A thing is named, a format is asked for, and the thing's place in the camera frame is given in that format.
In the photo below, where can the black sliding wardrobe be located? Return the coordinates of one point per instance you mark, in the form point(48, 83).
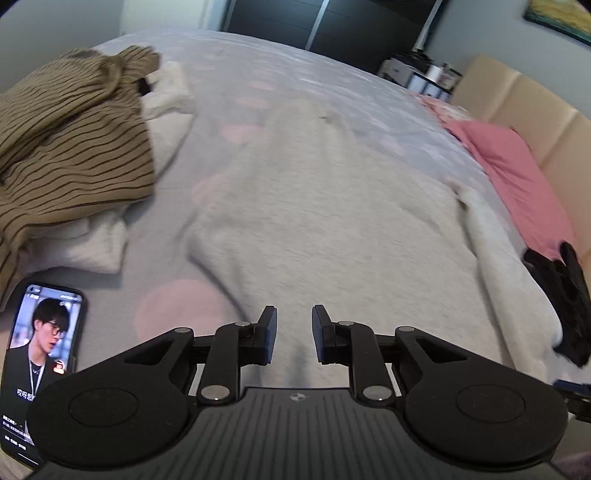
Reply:
point(277, 18)

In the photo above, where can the light grey fleece sweater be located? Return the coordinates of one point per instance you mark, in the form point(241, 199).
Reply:
point(323, 207)

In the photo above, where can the beige padded headboard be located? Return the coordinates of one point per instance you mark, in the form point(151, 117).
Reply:
point(531, 120)

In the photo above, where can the black smartphone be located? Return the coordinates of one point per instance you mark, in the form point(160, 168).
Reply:
point(37, 332)

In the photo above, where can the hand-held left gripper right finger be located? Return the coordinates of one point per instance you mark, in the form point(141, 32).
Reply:
point(318, 334)

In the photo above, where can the white garment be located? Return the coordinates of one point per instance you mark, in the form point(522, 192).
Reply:
point(166, 129)

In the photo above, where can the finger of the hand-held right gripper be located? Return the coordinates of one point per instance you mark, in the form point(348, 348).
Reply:
point(572, 386)

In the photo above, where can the white nightstand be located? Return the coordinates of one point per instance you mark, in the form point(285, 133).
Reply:
point(415, 84)

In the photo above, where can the bed with polka dot sheet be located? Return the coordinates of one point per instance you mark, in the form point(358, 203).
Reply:
point(277, 78)

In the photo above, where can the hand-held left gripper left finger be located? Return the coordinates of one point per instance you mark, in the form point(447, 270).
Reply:
point(270, 334)

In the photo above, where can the pink patterned pillow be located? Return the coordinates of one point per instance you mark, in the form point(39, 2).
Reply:
point(448, 110)

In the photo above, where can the brown striped garment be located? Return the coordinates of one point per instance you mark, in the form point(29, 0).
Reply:
point(69, 138)

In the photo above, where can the white cup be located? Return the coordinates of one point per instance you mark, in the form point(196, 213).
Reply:
point(434, 72)

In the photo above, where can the black folded garment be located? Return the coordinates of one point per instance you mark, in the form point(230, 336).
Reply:
point(568, 300)

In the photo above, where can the framed yellow landscape painting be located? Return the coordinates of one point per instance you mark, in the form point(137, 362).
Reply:
point(563, 14)

